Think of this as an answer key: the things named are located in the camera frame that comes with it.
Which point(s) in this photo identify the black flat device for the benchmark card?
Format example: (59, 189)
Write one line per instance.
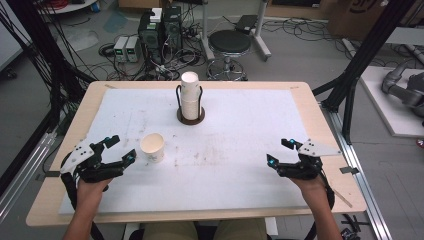
(247, 22)

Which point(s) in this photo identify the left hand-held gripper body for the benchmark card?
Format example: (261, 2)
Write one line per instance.
(79, 159)

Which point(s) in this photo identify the person's right leg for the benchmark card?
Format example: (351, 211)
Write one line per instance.
(241, 230)

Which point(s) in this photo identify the cardboard box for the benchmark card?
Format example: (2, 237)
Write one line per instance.
(356, 16)

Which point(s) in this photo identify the black metal frame post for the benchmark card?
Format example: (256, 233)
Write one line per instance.
(366, 50)
(43, 50)

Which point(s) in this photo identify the person's left hand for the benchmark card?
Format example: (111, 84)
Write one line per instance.
(90, 191)

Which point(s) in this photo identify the person's left leg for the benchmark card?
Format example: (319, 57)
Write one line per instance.
(170, 231)

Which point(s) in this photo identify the black tape piece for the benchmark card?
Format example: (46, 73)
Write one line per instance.
(53, 173)
(349, 170)

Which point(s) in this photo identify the thin wooden stick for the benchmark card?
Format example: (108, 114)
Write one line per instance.
(344, 199)

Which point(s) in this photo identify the person's right hand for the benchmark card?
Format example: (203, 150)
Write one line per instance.
(313, 191)

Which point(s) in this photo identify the wooden table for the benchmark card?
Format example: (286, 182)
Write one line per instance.
(333, 133)

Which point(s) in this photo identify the white platform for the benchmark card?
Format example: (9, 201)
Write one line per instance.
(390, 116)

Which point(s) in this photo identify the aluminium rail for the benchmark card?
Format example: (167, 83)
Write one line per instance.
(360, 173)
(23, 176)

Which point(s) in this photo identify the black round stool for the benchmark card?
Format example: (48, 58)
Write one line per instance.
(230, 41)

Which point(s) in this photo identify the small white box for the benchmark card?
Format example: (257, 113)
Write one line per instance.
(156, 15)

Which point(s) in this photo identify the black computer tower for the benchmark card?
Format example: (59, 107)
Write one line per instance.
(172, 30)
(150, 40)

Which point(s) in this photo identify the stack of white cups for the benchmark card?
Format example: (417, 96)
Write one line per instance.
(190, 103)

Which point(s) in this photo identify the white paper cup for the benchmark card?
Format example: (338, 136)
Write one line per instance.
(152, 151)

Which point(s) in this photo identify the white table mat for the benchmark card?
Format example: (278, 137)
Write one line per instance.
(213, 180)

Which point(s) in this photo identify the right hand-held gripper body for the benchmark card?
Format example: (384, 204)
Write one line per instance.
(308, 165)

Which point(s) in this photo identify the grey power supply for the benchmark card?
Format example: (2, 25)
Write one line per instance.
(120, 48)
(132, 48)

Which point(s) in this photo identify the person's leg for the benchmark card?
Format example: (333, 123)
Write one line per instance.
(241, 230)
(170, 231)

